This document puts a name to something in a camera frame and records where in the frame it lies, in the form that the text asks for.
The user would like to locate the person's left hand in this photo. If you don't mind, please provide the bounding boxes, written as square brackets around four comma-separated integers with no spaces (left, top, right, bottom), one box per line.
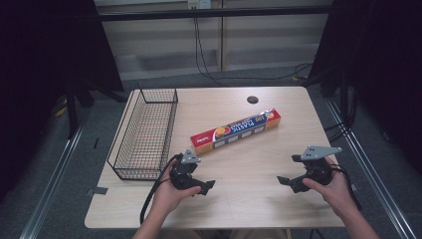
[150,165,202,217]

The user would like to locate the grey tape piece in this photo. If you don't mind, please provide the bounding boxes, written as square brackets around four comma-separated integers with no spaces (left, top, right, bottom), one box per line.
[85,186,109,197]

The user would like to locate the black stand leg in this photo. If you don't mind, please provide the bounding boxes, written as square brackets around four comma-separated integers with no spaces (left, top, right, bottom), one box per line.
[65,75,82,139]

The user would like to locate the long plastic wrap box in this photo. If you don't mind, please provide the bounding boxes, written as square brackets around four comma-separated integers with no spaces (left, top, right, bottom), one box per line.
[189,108,282,156]

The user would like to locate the black wire basket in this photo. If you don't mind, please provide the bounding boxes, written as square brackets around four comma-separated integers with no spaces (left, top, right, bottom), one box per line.
[106,87,179,181]

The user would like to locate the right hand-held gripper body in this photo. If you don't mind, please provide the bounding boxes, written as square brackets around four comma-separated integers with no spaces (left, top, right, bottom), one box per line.
[289,144,343,194]

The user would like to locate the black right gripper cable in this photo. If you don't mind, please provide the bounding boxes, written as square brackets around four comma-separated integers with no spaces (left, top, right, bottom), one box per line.
[329,163,363,212]

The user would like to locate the metal floor rail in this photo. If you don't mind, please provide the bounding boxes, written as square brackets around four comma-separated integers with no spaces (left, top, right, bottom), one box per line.
[324,98,418,239]
[19,121,86,239]

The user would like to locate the black floor cables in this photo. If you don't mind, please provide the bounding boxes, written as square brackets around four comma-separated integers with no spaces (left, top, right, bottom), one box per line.
[322,121,353,144]

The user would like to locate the black horizontal bar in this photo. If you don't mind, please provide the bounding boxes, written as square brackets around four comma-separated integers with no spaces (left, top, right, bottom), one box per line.
[99,5,333,23]

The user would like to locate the white wall outlet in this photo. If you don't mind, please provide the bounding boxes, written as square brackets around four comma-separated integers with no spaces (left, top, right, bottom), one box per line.
[187,0,213,10]

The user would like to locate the black curtain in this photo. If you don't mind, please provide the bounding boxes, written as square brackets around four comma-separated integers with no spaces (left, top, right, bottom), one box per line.
[0,0,124,204]
[308,0,422,174]

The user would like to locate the black hanging cable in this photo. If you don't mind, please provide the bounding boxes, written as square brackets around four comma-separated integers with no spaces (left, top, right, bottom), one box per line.
[193,15,230,88]
[197,16,314,82]

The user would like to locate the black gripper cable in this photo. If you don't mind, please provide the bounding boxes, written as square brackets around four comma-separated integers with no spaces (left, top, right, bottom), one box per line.
[329,163,363,212]
[139,152,184,225]

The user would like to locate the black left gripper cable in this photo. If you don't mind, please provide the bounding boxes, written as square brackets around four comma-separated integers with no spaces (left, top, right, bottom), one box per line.
[139,152,184,225]

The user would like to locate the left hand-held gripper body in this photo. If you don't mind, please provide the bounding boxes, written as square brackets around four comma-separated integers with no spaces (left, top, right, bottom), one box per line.
[169,148,202,191]

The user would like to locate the person's right hand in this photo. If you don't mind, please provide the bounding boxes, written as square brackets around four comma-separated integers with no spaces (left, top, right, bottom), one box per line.
[302,157,358,218]

